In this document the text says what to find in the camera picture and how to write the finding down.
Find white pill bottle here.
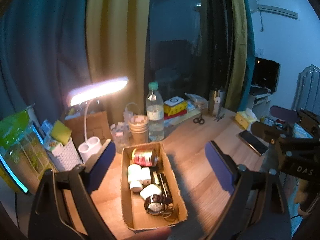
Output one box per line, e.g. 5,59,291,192
127,164,143,193

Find white earbuds case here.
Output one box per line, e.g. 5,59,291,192
139,184,162,200

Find brown cardboard box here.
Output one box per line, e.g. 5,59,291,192
121,142,188,231

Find white power adapter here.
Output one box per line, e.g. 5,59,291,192
141,167,152,186

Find brown leather wristwatch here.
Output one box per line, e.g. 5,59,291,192
144,194,173,216

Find black rectangular device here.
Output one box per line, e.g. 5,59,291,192
158,172,172,198

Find red gold tin can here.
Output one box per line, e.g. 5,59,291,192
131,148,158,167

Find black smartphone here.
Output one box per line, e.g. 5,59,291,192
238,131,268,156

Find white woven plastic basket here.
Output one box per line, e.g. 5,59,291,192
46,137,82,172

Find yellow tissue pack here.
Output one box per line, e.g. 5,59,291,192
235,108,258,131

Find green snack package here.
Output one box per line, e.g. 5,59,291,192
1,110,54,194

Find white desk lamp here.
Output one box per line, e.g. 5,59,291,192
64,76,129,163

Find yellow green sponge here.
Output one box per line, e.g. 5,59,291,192
50,120,72,146

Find black television monitor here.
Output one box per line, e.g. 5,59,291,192
249,57,280,95

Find brown lamp packaging box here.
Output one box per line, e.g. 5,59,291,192
65,111,112,148

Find stainless steel tumbler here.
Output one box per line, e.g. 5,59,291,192
208,89,225,116

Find clear glass with stickers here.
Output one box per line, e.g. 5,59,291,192
110,122,130,153

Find black scissors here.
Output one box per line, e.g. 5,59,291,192
193,113,205,125

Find stack of brown paper cups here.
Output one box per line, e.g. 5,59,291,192
129,115,149,144

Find yellow duck wipes pack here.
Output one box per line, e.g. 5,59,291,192
164,101,188,116

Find red book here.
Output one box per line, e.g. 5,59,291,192
164,109,188,120

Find white power bank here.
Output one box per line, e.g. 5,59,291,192
164,96,184,107

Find clear plastic water bottle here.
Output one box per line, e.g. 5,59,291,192
146,81,165,141

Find white air conditioner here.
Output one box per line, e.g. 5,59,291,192
248,0,298,20

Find teal curtain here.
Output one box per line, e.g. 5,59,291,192
1,0,91,121

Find yellow curtain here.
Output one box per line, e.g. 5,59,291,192
86,0,150,124

